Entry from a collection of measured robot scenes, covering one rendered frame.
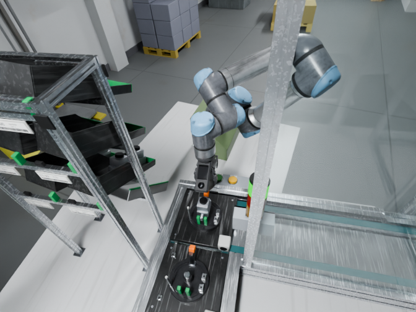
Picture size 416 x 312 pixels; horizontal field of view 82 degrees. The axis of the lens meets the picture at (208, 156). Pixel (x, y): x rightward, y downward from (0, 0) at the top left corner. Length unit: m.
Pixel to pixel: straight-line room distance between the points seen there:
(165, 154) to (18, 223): 1.73
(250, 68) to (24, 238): 2.34
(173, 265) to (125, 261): 0.26
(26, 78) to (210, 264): 0.77
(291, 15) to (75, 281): 1.14
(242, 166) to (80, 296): 0.93
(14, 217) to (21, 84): 2.35
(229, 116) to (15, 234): 2.32
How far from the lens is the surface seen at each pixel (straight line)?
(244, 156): 1.40
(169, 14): 4.48
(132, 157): 0.77
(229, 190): 1.13
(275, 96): 0.38
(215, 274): 0.94
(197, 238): 1.00
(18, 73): 0.59
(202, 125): 0.72
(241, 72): 0.85
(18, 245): 2.66
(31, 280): 1.31
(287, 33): 0.35
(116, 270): 1.15
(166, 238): 1.03
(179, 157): 1.42
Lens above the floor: 1.87
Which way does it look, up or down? 46 degrees down
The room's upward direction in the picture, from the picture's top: 5 degrees counter-clockwise
